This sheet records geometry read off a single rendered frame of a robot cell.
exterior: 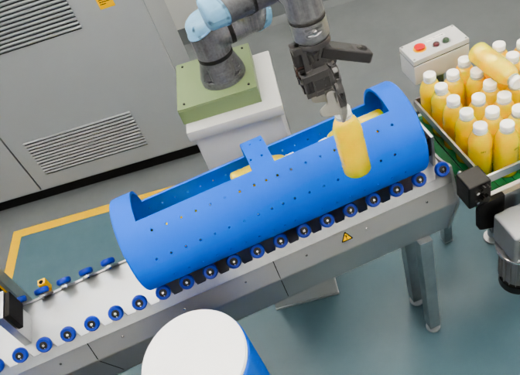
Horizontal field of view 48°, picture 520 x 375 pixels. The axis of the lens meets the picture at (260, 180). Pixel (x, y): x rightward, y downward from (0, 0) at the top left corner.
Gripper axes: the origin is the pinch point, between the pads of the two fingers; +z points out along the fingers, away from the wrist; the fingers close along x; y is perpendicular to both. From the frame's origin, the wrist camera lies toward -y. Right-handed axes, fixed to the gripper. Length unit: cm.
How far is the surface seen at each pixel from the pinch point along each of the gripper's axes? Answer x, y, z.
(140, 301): -12, 69, 45
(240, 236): -8.5, 34.0, 32.6
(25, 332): -18, 105, 44
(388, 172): -10.5, -10.3, 33.0
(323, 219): -14.7, 10.2, 44.5
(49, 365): -9, 102, 53
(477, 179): -5, -33, 43
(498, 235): -1, -36, 64
